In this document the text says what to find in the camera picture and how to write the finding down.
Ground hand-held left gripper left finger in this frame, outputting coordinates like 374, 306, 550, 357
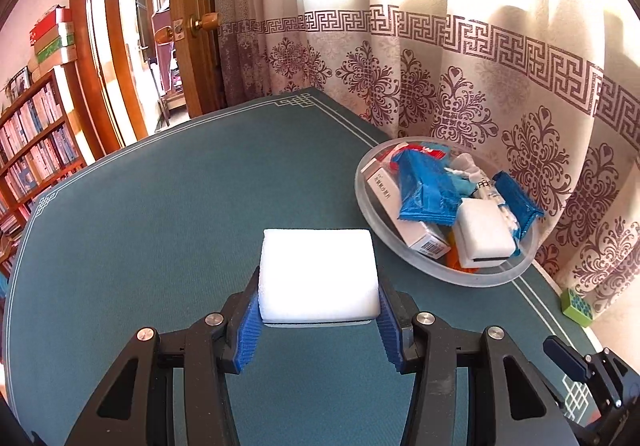
65, 266, 262, 446

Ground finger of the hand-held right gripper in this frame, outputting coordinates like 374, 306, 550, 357
587, 346, 633, 427
542, 335, 592, 384

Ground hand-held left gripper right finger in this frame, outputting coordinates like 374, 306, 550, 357
377, 283, 581, 446

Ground white sponge with black stripe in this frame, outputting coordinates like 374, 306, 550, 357
452, 197, 521, 269
257, 227, 382, 325

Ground clear plastic bowl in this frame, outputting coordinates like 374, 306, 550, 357
354, 137, 541, 288

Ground orange yellow toy block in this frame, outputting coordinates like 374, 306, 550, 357
446, 236, 482, 272

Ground white medicine box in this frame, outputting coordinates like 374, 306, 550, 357
361, 161, 451, 258

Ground blue snack packet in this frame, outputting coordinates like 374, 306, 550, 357
396, 149, 466, 227
492, 171, 545, 241

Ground cotton swab bag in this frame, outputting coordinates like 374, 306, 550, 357
472, 179, 521, 237

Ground red snack packet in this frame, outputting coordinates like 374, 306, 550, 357
395, 143, 448, 162

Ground green patterned box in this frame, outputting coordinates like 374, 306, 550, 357
560, 287, 595, 328

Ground teal table mat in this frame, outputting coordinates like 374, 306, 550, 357
2, 87, 617, 446

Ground patterned cream curtain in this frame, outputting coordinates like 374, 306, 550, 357
212, 0, 640, 327

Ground hanging mauve pants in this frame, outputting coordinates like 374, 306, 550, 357
151, 10, 177, 80

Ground wooden door knob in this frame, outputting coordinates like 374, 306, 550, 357
155, 11, 222, 45

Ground stacked boxes on bookshelf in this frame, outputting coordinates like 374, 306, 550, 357
27, 6, 79, 73

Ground wooden door frame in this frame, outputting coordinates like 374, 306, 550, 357
70, 0, 153, 162

